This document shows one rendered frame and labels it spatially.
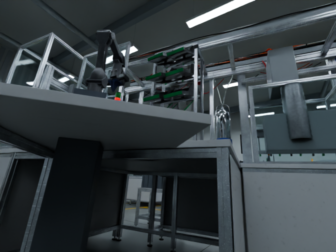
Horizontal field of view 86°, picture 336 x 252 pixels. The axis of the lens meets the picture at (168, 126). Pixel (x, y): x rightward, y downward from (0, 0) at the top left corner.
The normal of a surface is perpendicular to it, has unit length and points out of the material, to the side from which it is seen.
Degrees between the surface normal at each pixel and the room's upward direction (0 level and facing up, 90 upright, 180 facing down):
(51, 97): 90
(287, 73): 90
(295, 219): 90
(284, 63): 90
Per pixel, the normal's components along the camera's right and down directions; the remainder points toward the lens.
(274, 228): -0.40, -0.31
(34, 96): 0.23, -0.29
